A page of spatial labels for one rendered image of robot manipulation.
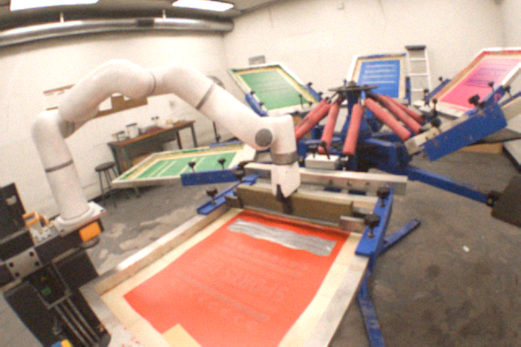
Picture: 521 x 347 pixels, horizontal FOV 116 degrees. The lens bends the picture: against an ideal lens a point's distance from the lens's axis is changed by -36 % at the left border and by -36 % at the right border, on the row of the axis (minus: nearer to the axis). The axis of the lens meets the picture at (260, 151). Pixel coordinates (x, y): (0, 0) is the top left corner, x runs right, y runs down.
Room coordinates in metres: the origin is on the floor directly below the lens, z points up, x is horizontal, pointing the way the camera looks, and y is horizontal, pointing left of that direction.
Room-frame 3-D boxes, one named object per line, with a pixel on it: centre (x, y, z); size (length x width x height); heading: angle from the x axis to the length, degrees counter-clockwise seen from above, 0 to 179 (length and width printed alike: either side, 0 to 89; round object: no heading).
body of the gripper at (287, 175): (0.71, -0.07, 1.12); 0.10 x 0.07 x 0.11; 143
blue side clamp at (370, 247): (0.56, -0.30, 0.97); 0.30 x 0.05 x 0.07; 143
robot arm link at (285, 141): (0.72, -0.03, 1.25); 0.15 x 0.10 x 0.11; 104
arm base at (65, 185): (0.57, 0.58, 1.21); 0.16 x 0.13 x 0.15; 55
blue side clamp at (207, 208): (0.90, 0.15, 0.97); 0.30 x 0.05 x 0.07; 143
